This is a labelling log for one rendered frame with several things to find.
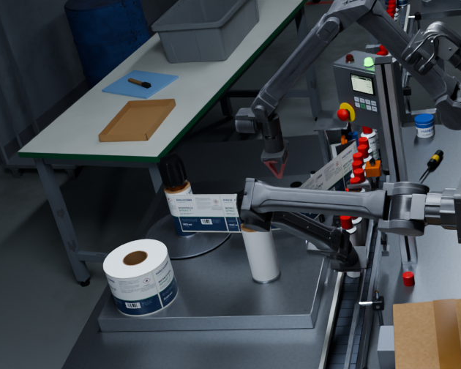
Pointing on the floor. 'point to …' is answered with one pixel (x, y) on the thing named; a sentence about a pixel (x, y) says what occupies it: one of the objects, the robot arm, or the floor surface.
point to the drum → (105, 34)
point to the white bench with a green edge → (58, 151)
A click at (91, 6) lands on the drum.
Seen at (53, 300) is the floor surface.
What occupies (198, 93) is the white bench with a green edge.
